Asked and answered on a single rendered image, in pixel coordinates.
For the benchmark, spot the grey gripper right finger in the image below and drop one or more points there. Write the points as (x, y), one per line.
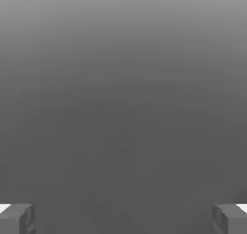
(233, 220)

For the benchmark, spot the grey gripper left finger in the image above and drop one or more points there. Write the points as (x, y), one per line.
(13, 220)

